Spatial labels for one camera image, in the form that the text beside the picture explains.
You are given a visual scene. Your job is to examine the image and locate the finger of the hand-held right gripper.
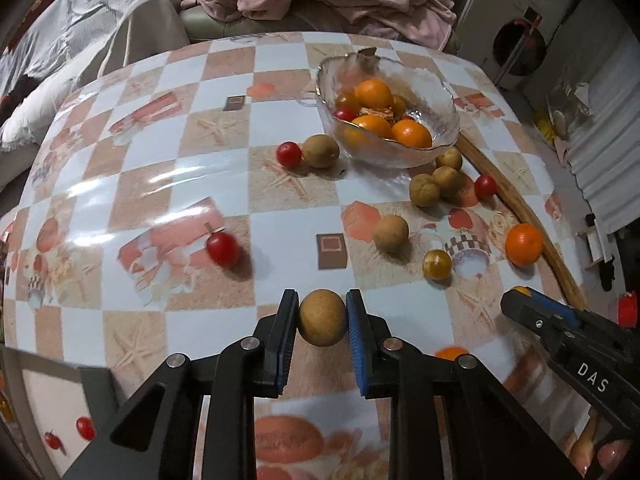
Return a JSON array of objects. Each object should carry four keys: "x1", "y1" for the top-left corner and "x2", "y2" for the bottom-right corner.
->
[
  {"x1": 500, "y1": 291, "x2": 558, "y2": 337},
  {"x1": 520, "y1": 287, "x2": 583, "y2": 325}
]

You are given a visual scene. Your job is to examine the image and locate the person's right hand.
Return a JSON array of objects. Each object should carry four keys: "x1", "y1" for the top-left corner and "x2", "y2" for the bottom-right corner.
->
[{"x1": 567, "y1": 410, "x2": 637, "y2": 480}]

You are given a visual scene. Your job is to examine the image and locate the grey patterned blanket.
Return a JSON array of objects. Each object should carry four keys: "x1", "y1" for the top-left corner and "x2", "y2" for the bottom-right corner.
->
[{"x1": 0, "y1": 0, "x2": 201, "y2": 106}]

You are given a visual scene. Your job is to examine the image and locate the checkered plastic tablecloth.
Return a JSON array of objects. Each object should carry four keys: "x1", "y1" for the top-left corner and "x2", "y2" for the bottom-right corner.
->
[{"x1": 0, "y1": 31, "x2": 588, "y2": 480}]

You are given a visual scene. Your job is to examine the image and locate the clear glass bowl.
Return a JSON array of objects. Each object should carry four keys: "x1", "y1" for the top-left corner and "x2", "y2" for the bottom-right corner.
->
[{"x1": 298, "y1": 47, "x2": 461, "y2": 170}]

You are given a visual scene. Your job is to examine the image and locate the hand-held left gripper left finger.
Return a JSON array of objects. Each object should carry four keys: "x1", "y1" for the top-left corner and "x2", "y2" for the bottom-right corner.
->
[{"x1": 65, "y1": 288, "x2": 300, "y2": 480}]

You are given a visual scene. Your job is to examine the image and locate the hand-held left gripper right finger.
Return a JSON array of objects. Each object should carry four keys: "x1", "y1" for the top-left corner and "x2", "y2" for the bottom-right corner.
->
[{"x1": 346, "y1": 288, "x2": 582, "y2": 480}]

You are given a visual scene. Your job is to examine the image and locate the red lidded container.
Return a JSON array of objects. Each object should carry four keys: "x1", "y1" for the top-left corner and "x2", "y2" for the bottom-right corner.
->
[{"x1": 617, "y1": 292, "x2": 640, "y2": 327}]

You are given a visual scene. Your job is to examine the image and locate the cherry print cushion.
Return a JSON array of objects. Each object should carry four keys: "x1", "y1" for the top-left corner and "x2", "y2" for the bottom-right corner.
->
[{"x1": 17, "y1": 365, "x2": 118, "y2": 478}]

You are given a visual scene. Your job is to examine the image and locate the white pillow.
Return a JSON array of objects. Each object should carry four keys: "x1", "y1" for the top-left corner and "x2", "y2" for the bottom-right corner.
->
[{"x1": 0, "y1": 72, "x2": 83, "y2": 151}]

